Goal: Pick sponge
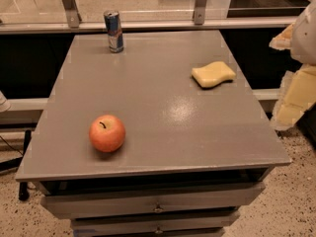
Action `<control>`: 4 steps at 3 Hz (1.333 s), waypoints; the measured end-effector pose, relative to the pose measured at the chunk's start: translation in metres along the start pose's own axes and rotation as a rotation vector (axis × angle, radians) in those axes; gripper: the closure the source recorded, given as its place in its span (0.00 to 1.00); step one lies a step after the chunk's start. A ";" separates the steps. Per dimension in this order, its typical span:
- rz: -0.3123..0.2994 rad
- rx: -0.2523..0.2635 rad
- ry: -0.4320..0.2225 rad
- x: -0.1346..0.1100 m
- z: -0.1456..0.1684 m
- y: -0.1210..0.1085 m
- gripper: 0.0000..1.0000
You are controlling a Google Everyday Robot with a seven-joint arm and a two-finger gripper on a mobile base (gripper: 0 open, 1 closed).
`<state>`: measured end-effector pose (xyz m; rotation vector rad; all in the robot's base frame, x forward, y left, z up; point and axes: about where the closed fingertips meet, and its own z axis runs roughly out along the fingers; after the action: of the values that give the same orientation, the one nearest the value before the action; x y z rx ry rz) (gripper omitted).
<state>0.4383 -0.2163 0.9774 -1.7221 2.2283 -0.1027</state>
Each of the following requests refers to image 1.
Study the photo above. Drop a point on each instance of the metal railing bracket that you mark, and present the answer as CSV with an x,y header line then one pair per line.
x,y
72,14
199,12

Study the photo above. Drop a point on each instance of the grey drawer cabinet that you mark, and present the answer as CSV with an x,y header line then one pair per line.
x,y
177,134

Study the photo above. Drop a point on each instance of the yellow sponge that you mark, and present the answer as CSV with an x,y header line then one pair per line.
x,y
213,74

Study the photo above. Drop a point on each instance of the blue silver drink can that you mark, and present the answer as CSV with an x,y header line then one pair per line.
x,y
114,31

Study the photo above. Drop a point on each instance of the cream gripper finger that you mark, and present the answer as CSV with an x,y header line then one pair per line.
x,y
283,40
297,95

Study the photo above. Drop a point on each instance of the lower grey drawer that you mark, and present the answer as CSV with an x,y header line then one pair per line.
x,y
153,224

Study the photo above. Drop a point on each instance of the grey drawer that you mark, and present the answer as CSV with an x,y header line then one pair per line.
x,y
152,201
153,224

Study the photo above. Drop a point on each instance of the upper grey drawer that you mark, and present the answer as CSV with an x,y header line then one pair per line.
x,y
152,201

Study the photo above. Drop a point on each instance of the right metal railing bracket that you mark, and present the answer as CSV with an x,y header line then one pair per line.
x,y
199,12

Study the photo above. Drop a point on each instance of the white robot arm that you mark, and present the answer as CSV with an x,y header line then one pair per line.
x,y
303,43

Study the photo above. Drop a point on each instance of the red apple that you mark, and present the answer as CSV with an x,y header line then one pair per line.
x,y
107,133

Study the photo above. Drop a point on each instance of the left metal railing bracket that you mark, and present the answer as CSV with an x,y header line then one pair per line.
x,y
72,14

